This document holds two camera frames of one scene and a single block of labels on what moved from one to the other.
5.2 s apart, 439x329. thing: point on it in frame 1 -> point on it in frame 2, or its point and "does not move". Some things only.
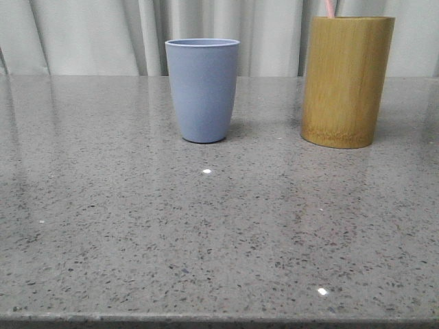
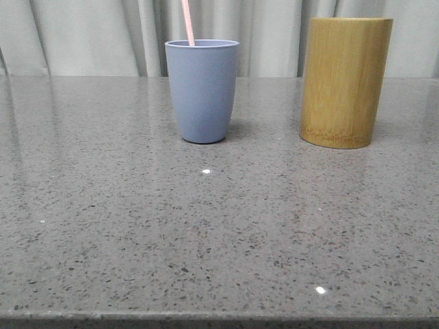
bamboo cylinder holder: [345, 70] does not move
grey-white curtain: [128, 38] does not move
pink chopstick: [330, 5] -> [185, 5]
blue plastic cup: [204, 74] does not move
